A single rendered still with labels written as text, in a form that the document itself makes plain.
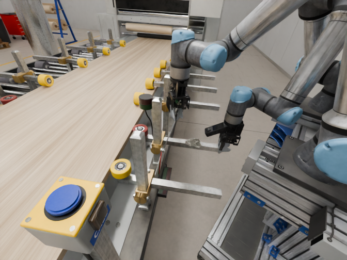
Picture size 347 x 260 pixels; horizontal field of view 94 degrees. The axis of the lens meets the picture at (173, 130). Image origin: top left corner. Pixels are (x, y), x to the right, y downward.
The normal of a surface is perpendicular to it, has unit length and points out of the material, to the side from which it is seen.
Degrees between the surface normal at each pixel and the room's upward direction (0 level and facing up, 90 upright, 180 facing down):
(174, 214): 0
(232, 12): 90
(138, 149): 90
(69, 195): 0
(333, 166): 97
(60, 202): 0
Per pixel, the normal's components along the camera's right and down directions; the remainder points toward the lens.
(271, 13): -0.48, 0.69
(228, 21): -0.15, 0.61
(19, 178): 0.05, -0.78
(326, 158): -0.67, 0.53
